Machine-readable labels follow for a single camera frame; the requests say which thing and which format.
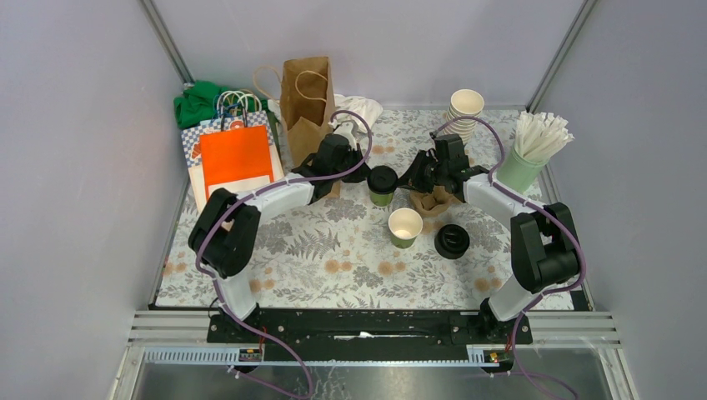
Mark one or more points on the green paper cup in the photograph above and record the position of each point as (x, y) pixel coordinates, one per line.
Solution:
(405, 224)
(381, 200)

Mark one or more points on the white cloth bag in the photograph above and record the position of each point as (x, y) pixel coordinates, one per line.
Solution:
(368, 109)

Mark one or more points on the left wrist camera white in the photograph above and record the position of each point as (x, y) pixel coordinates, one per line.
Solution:
(347, 129)

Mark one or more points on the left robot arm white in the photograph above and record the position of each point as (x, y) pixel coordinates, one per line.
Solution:
(223, 238)

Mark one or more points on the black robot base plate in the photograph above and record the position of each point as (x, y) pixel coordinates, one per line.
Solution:
(337, 330)

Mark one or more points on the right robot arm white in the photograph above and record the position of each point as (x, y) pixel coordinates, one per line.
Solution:
(544, 250)

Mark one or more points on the floral table mat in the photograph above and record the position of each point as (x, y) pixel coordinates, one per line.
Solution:
(338, 253)

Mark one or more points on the black cup lid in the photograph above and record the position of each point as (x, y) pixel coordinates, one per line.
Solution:
(382, 180)

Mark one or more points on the stack of paper cups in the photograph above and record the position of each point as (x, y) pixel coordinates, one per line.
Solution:
(463, 103)

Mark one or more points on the orange paper bag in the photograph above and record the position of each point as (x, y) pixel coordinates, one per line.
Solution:
(238, 160)

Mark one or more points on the blue checkered paper bag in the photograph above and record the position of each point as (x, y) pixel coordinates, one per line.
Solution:
(192, 152)

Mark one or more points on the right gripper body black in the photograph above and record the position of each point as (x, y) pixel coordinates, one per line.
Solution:
(427, 173)

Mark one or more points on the black cup lids stack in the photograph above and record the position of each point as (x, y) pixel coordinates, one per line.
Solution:
(451, 241)

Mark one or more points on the brown pulp cup carrier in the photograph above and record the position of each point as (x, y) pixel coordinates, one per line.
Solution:
(430, 205)

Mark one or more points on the white slotted cable duct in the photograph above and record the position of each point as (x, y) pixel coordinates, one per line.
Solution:
(252, 357)

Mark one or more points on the brown paper bag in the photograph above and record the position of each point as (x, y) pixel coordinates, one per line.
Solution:
(306, 102)

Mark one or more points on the green cloth bag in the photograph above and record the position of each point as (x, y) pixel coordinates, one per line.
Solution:
(204, 100)

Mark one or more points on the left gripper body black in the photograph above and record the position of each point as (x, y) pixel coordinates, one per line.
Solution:
(356, 176)

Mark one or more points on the green straw holder cup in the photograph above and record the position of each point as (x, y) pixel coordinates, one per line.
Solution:
(518, 173)

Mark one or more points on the white wrapped straws bundle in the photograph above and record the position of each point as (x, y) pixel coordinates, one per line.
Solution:
(540, 136)

